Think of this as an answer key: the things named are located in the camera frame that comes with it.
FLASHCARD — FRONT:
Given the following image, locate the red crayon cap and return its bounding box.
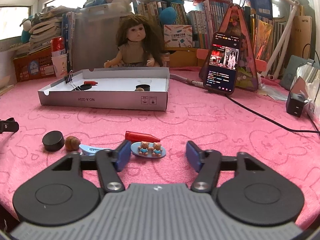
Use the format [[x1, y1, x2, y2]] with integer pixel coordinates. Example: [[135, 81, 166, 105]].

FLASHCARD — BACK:
[[84, 81, 98, 86], [125, 131, 161, 142]]

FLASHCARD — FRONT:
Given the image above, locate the blue bear hair clip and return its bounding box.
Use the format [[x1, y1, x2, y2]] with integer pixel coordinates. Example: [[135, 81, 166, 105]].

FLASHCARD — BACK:
[[131, 141, 166, 159]]

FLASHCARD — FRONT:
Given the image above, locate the black round cap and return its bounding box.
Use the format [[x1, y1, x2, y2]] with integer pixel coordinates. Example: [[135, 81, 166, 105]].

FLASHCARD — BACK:
[[136, 84, 150, 92]]

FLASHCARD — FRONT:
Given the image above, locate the black round lid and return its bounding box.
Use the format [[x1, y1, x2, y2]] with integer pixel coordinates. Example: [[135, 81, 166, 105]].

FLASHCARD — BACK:
[[79, 84, 92, 90]]

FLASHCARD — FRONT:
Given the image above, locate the light blue hair clip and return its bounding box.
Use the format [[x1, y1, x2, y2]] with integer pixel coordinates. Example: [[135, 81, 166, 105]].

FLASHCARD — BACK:
[[79, 144, 104, 156]]

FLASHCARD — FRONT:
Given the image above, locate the black round puck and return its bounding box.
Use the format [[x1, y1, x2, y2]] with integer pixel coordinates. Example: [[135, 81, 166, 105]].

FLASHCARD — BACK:
[[42, 131, 65, 152]]

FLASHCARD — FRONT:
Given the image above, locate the brown walnut on cloth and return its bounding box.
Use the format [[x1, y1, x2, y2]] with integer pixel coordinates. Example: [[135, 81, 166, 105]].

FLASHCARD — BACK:
[[65, 136, 81, 152]]

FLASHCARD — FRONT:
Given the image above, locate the pink bunny tablecloth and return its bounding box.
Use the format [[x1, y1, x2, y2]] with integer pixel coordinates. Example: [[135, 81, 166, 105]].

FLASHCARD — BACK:
[[1, 78, 319, 228]]

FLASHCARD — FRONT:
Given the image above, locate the red plastic basket left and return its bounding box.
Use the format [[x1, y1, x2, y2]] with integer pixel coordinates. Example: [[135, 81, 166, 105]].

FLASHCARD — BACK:
[[13, 48, 55, 82]]

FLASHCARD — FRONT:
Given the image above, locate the brown walnut in tray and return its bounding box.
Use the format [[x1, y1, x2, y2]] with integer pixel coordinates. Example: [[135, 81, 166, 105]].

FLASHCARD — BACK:
[[135, 87, 145, 92]]

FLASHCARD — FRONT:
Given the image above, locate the grey cardboard box tray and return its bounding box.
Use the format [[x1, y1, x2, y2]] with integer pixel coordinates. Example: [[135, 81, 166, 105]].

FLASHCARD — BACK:
[[38, 67, 170, 111]]

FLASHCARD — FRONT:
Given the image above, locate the binder clip on tray edge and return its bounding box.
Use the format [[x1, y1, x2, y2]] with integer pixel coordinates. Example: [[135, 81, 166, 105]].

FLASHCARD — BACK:
[[65, 70, 73, 83]]

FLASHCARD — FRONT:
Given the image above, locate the black binder clip in tray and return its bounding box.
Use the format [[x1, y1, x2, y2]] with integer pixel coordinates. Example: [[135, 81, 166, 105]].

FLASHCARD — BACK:
[[69, 81, 84, 91]]

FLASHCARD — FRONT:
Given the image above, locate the white pen on cloth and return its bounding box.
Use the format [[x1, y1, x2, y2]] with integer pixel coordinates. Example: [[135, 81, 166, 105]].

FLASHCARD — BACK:
[[170, 74, 204, 88]]

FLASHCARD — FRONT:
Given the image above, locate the white paper cup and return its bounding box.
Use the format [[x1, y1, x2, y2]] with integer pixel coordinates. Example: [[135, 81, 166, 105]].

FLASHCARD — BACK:
[[52, 54, 68, 78]]

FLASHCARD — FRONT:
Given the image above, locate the smartphone with lit screen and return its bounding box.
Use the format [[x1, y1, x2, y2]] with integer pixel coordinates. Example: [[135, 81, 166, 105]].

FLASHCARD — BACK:
[[202, 32, 241, 95]]

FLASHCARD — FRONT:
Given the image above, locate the pink triangular phone stand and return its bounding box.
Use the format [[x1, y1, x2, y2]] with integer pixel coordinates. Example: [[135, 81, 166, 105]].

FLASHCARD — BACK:
[[199, 4, 258, 91]]

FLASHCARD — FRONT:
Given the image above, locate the red cola can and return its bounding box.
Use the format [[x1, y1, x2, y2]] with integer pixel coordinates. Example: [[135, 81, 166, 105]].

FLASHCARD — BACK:
[[50, 36, 66, 57]]

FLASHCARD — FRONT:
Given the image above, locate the small blue penguin plush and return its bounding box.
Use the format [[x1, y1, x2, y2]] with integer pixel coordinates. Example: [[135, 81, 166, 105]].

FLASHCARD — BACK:
[[20, 15, 34, 43]]

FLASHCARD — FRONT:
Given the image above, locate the stack of books left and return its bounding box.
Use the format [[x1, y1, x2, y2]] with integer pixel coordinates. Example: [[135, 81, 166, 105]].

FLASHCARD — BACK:
[[15, 6, 75, 55]]

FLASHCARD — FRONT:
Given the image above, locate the black power adapter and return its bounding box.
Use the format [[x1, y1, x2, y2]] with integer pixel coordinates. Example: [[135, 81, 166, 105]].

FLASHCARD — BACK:
[[286, 92, 306, 118]]

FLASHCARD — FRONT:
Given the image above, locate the brown haired baby doll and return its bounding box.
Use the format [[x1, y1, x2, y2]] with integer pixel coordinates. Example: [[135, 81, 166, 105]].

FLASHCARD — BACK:
[[104, 15, 164, 68]]

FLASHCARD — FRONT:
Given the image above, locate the translucent plastic storage box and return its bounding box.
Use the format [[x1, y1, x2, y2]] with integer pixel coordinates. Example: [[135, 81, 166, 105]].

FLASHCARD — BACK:
[[71, 3, 132, 72]]

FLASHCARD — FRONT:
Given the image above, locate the colourful pencil box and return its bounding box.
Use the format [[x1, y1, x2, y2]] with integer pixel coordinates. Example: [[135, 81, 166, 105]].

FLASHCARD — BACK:
[[163, 24, 193, 48]]

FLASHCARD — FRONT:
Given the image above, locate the row of upright books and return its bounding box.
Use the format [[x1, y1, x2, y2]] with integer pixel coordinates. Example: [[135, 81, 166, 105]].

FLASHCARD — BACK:
[[132, 0, 286, 61]]

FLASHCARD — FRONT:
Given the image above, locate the black charging cable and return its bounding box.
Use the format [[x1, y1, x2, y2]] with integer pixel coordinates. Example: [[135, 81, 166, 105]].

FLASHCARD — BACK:
[[224, 93, 320, 133]]

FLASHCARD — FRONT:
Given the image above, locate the white pipe lamp frame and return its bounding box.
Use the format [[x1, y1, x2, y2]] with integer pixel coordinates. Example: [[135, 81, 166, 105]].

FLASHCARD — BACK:
[[261, 0, 299, 79]]

